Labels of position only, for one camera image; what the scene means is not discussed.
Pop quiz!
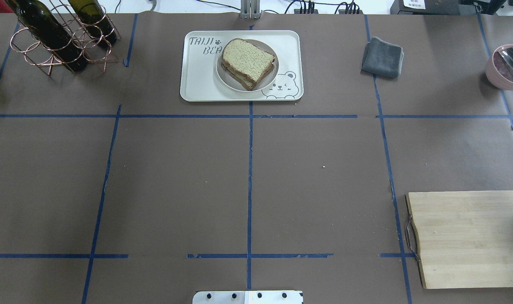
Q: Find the wooden cutting board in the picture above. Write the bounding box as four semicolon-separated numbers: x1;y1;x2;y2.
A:
406;190;513;289

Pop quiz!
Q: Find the pink bowl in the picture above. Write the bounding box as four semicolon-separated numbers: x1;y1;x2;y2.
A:
485;44;513;91

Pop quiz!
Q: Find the dark green wine bottle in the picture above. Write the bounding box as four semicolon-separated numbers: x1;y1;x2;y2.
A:
5;0;88;72

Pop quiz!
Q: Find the bread slice on plate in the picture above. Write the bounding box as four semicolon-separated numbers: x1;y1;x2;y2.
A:
216;63;277;92

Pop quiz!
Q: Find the brown bread slice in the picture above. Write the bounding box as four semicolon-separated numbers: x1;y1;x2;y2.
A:
221;38;276;87

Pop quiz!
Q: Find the cream bear serving tray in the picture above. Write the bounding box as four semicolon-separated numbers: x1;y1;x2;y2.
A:
180;30;304;102

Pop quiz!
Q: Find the copper wire bottle rack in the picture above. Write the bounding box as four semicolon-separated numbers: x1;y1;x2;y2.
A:
11;0;120;76

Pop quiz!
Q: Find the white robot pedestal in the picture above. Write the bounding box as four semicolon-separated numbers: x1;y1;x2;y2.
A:
192;290;304;304

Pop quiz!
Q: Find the black computer box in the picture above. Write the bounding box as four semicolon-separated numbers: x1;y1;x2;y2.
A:
390;0;478;16

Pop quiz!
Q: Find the aluminium frame post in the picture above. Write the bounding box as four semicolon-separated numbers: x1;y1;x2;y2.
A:
240;0;262;19

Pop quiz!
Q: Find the white round plate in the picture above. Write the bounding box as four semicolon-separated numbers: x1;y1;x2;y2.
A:
216;38;278;92

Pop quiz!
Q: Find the folded grey cloth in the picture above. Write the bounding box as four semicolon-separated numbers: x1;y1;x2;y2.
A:
361;36;404;79

